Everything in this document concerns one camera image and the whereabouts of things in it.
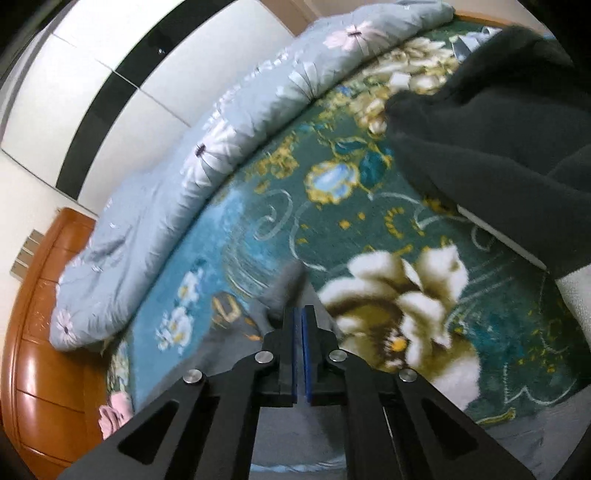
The grey-blue floral duvet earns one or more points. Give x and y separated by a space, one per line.
144 218

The grey knit sweater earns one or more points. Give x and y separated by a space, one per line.
306 442

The teal floral bed blanket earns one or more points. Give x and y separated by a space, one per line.
409 282

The black fleece garment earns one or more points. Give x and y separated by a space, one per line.
508 138

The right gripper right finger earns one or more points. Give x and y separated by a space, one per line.
397 426

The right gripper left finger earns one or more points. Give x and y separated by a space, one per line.
201 427

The white black-striped wardrobe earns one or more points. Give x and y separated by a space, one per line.
108 87

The pink fleece garment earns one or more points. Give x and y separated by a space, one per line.
115 413

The light blue shirt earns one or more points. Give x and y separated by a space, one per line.
464 45

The wooden bed frame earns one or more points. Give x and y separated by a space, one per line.
50 399

